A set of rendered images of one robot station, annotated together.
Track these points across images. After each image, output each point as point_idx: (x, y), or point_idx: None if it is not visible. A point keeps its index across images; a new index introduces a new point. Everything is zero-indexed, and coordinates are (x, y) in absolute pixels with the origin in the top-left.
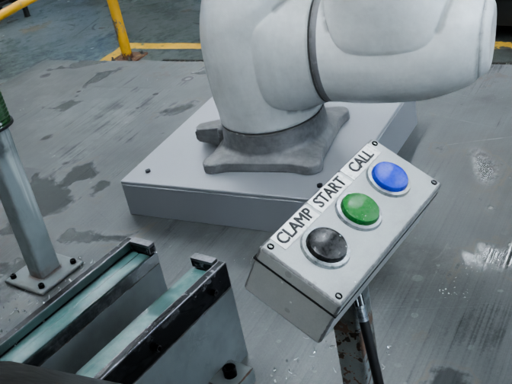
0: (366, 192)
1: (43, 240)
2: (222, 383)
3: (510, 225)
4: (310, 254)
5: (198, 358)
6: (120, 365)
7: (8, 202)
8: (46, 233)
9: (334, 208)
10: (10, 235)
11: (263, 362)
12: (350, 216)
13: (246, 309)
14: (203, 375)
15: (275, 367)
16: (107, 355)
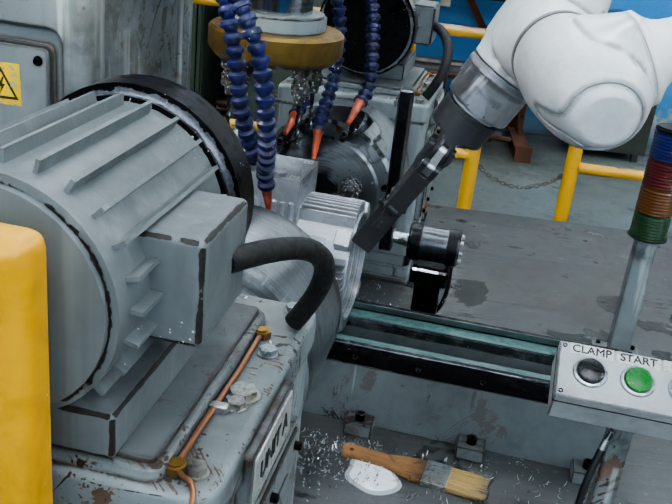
0: (660, 381)
1: (627, 333)
2: (576, 465)
3: None
4: (575, 365)
5: (575, 435)
6: (518, 379)
7: (622, 290)
8: (632, 331)
9: (627, 367)
10: (637, 326)
11: (618, 489)
12: (625, 375)
13: (663, 469)
14: (572, 450)
15: (618, 497)
16: (525, 374)
